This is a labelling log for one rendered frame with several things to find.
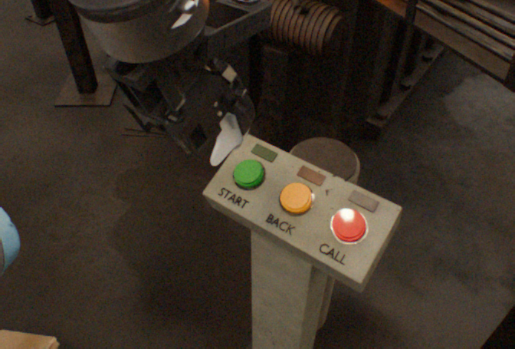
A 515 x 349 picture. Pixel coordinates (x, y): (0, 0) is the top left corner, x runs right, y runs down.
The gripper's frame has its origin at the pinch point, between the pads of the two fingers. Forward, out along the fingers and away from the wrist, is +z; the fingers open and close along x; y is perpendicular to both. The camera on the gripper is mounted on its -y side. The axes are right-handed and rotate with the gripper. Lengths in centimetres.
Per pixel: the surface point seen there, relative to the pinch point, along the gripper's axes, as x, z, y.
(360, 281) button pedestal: 18.7, 10.7, 5.7
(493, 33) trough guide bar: 19.2, 10.5, -34.9
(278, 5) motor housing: -32, 36, -51
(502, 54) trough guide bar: 21.5, 11.6, -32.7
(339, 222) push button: 13.5, 9.4, 0.9
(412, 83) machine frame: -8, 98, -86
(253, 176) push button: 0.6, 9.2, 0.4
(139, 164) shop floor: -66, 76, -8
